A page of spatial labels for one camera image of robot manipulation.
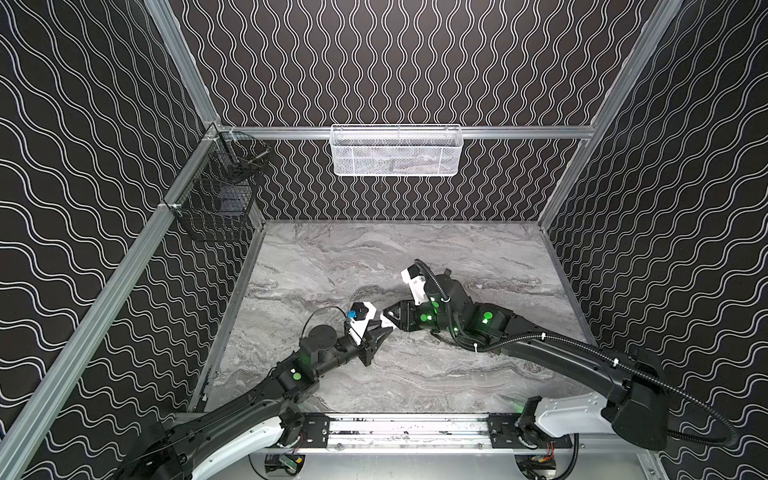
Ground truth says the white earbud charging case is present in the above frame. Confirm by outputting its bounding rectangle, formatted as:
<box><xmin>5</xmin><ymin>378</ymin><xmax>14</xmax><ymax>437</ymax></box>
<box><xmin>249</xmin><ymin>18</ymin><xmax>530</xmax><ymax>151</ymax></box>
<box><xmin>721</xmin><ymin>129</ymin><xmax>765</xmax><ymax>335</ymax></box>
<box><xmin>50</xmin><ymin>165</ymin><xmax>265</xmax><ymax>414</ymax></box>
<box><xmin>380</xmin><ymin>316</ymin><xmax>396</xmax><ymax>329</ymax></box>

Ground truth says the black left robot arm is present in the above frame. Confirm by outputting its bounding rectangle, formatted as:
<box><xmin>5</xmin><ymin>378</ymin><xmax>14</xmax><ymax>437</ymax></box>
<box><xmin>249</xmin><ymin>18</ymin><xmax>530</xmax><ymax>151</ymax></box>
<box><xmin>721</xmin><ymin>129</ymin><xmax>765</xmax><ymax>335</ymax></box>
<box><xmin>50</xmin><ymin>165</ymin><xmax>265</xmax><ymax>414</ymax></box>
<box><xmin>114</xmin><ymin>321</ymin><xmax>394</xmax><ymax>479</ymax></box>

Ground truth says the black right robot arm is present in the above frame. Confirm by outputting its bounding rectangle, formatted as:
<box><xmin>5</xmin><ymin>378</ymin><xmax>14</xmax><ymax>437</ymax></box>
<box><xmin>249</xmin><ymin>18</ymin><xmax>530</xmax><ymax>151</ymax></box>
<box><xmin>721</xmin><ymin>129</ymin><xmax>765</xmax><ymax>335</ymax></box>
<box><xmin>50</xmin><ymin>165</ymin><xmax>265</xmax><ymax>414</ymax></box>
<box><xmin>381</xmin><ymin>266</ymin><xmax>738</xmax><ymax>451</ymax></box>

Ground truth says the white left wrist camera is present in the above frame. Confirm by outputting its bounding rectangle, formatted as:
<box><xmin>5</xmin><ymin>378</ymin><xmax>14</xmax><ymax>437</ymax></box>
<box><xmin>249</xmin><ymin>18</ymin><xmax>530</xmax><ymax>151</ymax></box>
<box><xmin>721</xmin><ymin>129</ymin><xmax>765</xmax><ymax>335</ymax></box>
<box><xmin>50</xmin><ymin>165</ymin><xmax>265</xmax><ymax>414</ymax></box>
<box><xmin>346</xmin><ymin>301</ymin><xmax>377</xmax><ymax>345</ymax></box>

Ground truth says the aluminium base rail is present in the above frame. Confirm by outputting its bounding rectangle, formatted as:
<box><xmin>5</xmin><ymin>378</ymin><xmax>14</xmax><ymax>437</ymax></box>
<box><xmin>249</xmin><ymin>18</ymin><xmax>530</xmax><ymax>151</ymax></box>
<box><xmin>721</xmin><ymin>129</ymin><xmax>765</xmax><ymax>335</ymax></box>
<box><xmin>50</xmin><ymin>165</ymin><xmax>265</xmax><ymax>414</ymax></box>
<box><xmin>257</xmin><ymin>412</ymin><xmax>573</xmax><ymax>455</ymax></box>

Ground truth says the white wire mesh basket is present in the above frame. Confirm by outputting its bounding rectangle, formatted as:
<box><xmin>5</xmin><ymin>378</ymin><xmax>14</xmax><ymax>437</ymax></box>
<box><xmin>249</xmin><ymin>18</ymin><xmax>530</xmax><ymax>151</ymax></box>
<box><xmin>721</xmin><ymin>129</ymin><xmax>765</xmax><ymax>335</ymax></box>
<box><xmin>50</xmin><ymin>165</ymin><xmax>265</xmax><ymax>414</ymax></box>
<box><xmin>329</xmin><ymin>133</ymin><xmax>464</xmax><ymax>177</ymax></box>

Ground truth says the black wire basket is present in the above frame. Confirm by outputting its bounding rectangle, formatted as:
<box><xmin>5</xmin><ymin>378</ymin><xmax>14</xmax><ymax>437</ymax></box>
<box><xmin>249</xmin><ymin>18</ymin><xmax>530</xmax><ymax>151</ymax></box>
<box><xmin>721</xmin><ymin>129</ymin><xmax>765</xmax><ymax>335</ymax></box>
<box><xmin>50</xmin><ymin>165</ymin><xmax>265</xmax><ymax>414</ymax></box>
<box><xmin>171</xmin><ymin>129</ymin><xmax>273</xmax><ymax>244</ymax></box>

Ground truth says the aluminium frame back bar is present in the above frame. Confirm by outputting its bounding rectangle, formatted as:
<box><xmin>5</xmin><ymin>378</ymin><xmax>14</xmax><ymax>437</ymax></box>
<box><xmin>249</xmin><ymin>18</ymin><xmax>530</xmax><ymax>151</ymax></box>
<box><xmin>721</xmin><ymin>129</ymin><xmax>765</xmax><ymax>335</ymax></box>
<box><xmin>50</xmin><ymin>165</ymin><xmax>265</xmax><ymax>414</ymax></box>
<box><xmin>221</xmin><ymin>125</ymin><xmax>595</xmax><ymax>141</ymax></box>

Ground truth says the aluminium frame post left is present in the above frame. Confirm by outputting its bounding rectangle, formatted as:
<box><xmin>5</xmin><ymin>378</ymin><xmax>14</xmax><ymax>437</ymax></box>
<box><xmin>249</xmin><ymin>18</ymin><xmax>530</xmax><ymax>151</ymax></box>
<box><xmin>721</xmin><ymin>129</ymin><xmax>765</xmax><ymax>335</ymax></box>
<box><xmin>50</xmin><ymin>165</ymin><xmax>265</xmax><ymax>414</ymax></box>
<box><xmin>1</xmin><ymin>1</ymin><xmax>217</xmax><ymax>479</ymax></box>

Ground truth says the aluminium frame post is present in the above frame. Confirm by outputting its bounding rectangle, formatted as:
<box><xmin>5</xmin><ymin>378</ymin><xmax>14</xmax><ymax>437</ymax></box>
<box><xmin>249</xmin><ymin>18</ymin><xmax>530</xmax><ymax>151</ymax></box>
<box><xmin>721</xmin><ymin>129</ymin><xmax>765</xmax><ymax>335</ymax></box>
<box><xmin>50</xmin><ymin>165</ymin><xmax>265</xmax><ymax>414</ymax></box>
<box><xmin>538</xmin><ymin>0</ymin><xmax>683</xmax><ymax>232</ymax></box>
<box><xmin>1</xmin><ymin>1</ymin><xmax>217</xmax><ymax>479</ymax></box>

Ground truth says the aluminium frame post right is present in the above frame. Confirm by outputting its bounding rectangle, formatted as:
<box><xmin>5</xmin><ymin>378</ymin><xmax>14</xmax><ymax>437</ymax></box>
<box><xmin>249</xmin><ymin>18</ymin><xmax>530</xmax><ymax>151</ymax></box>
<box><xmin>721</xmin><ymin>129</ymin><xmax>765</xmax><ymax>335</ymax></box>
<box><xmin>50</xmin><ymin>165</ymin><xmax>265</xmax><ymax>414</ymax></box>
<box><xmin>538</xmin><ymin>0</ymin><xmax>683</xmax><ymax>232</ymax></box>

